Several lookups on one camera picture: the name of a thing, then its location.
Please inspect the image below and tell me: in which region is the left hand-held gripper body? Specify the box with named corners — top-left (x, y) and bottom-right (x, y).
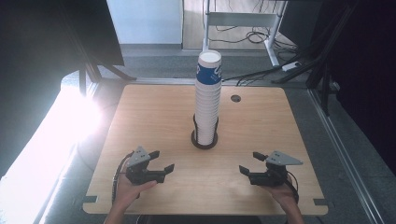
top-left (125, 146), bottom-right (166, 187)

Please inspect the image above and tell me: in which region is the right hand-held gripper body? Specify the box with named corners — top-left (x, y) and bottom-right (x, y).
top-left (248, 150), bottom-right (304, 187)

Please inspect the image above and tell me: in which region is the black cup holder stand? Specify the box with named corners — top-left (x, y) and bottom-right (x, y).
top-left (191, 114), bottom-right (219, 150)

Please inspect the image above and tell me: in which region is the stack of paper cups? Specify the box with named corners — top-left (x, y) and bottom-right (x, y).
top-left (194, 49), bottom-right (223, 147)

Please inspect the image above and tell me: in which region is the person's left hand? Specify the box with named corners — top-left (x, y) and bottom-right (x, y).
top-left (115, 174), bottom-right (158, 208)

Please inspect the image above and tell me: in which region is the person's right hand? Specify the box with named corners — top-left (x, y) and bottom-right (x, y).
top-left (268, 177), bottom-right (298, 208)

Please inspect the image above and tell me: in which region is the white power strip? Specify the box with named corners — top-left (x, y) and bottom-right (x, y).
top-left (281, 61), bottom-right (303, 73)

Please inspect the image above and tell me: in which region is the black tripod stand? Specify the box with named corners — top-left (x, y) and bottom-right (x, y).
top-left (78, 50), bottom-right (138, 105)

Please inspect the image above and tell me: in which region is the black metal stand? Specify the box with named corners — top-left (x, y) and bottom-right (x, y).
top-left (271, 0), bottom-right (359, 117)

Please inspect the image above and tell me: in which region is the black curtain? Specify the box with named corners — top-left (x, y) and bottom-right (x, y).
top-left (311, 0), bottom-right (396, 176)
top-left (0, 0), bottom-right (125, 178)

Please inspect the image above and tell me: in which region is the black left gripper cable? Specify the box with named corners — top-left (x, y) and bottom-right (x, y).
top-left (111, 151), bottom-right (135, 204)

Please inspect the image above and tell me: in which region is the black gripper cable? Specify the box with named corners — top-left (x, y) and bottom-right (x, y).
top-left (285, 170), bottom-right (300, 203)
top-left (111, 151), bottom-right (135, 204)

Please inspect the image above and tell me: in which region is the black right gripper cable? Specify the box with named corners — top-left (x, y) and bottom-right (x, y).
top-left (285, 170), bottom-right (300, 203)

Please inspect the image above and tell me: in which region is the aluminium floor rail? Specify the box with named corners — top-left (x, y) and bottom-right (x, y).
top-left (306, 88), bottom-right (387, 224)

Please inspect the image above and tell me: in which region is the black power cable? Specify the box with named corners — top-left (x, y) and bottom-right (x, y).
top-left (222, 66), bottom-right (285, 87)

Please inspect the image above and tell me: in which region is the bundle of black floor cables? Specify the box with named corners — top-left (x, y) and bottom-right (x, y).
top-left (208, 24), bottom-right (300, 54)

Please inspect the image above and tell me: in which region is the white wall panel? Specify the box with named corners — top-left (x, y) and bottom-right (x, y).
top-left (106, 0), bottom-right (184, 45)

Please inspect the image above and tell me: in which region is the white metal desk frame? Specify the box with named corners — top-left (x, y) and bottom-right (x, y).
top-left (202, 0), bottom-right (288, 68)

